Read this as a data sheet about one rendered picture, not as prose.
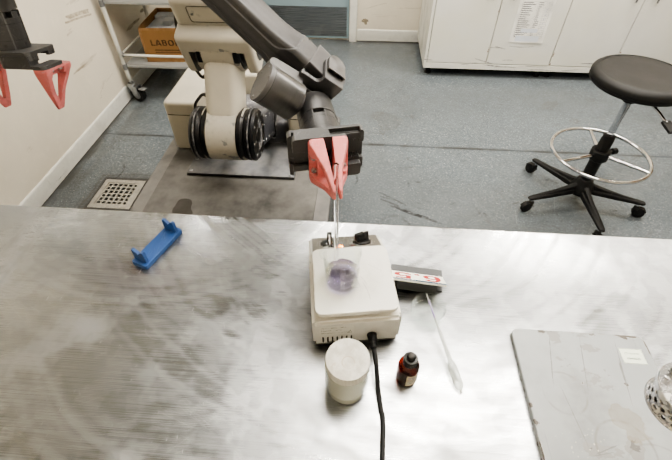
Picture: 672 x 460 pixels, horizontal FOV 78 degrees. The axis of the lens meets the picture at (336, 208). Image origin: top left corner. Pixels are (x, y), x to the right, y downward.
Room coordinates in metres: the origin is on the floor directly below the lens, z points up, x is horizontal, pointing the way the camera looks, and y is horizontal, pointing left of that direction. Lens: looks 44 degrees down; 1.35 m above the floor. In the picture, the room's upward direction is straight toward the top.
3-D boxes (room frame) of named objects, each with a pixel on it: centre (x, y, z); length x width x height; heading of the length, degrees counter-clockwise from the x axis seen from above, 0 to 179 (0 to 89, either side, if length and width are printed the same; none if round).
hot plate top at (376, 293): (0.37, -0.03, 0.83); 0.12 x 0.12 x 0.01; 5
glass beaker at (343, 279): (0.37, -0.01, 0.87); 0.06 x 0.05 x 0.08; 105
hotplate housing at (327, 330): (0.40, -0.02, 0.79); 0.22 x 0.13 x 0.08; 5
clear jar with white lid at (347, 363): (0.25, -0.02, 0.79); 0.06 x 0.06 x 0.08
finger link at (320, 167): (0.41, 0.00, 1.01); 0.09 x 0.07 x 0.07; 10
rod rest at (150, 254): (0.50, 0.33, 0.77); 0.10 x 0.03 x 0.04; 157
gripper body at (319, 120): (0.48, 0.02, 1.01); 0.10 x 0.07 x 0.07; 100
